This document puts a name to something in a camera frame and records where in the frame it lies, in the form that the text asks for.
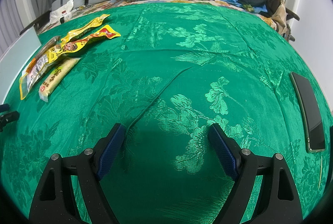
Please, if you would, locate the clear orange snack pouch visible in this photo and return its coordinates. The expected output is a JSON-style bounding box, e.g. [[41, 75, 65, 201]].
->
[[19, 36, 60, 100]]

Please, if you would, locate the beige noodle packet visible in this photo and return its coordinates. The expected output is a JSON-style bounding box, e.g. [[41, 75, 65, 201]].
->
[[38, 58, 81, 102]]

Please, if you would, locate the plain yellow snack packet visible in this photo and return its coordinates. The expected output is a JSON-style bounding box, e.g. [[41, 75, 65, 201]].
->
[[60, 14, 110, 44]]

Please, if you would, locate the yellow red snack packet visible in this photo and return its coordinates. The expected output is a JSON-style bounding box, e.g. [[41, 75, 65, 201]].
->
[[46, 25, 121, 63]]

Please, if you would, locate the black smartphone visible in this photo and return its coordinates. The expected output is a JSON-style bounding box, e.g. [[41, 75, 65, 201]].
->
[[290, 72, 326, 153]]

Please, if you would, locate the white bag on bed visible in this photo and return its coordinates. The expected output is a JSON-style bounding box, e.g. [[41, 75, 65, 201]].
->
[[50, 0, 74, 24]]

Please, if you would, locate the green brocade bedspread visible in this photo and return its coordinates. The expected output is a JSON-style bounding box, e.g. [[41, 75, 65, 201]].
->
[[1, 2, 332, 223]]

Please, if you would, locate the beige patterned garment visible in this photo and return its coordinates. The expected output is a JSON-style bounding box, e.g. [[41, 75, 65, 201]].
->
[[266, 0, 287, 35]]

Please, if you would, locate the blue cloth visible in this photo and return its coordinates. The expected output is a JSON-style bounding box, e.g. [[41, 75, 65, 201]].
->
[[222, 0, 268, 14]]

